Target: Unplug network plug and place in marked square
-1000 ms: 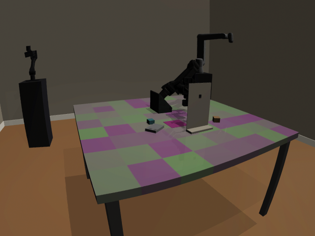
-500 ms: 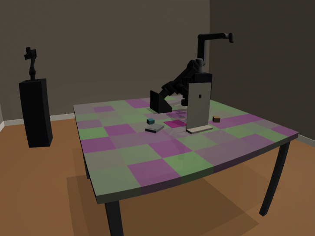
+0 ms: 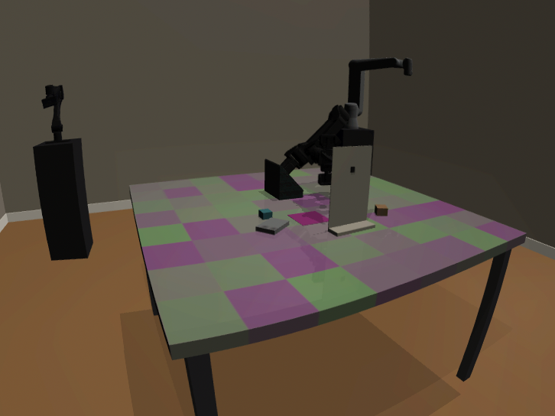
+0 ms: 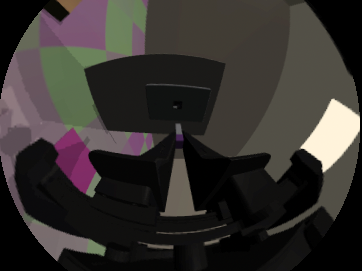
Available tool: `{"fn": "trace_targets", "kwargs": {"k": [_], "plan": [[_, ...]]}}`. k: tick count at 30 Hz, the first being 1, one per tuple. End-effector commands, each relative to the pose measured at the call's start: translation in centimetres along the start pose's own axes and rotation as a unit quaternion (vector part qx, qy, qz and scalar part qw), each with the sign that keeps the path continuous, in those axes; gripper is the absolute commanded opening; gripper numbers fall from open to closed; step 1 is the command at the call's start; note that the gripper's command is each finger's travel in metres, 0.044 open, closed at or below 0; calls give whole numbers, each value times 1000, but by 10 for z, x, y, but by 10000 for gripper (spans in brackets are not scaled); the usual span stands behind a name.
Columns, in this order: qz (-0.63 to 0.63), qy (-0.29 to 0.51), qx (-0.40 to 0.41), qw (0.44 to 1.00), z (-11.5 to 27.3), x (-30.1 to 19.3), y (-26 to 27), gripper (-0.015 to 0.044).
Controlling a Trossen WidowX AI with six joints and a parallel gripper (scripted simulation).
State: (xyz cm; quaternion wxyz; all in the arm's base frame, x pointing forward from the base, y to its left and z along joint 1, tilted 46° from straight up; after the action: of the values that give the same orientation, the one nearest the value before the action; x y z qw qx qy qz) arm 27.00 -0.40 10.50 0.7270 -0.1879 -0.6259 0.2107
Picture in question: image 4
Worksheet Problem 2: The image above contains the magenta square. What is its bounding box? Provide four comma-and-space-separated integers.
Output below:
55, 127, 96, 193

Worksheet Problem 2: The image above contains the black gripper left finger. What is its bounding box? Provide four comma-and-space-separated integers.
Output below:
89, 131, 177, 212

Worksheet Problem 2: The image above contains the brown square block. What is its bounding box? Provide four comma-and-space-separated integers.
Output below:
44, 0, 82, 22

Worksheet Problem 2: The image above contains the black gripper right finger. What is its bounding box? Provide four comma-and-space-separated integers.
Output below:
182, 132, 271, 212

